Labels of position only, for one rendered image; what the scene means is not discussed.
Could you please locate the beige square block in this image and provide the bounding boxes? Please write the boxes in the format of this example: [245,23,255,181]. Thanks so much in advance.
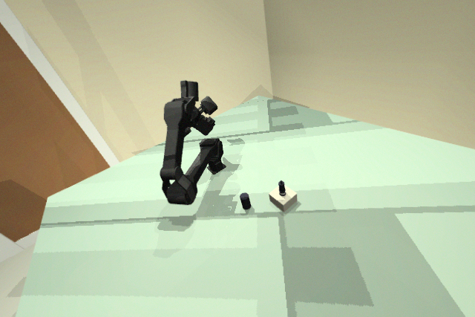
[269,186,297,212]

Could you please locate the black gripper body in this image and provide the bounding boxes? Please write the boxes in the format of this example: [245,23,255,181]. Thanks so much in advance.
[184,97,217,137]

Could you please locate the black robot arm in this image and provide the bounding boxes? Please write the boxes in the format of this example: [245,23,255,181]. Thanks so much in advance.
[160,80,226,205]

